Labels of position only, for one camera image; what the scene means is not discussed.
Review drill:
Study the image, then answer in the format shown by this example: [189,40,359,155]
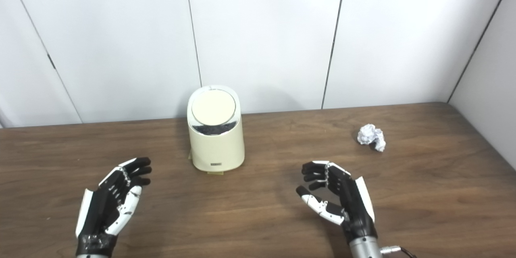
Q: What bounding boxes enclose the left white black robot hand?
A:
[75,157,152,256]

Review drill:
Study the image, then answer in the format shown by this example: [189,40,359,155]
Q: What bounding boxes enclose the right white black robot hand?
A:
[296,160,379,246]

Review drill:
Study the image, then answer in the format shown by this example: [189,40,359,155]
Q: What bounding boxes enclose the white paper ball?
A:
[357,124,386,152]

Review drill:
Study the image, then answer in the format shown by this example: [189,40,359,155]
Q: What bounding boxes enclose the cream-colored lidded bin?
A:
[187,85,245,172]

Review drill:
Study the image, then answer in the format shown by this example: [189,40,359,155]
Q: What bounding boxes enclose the yellowish tape patch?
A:
[188,151,225,176]

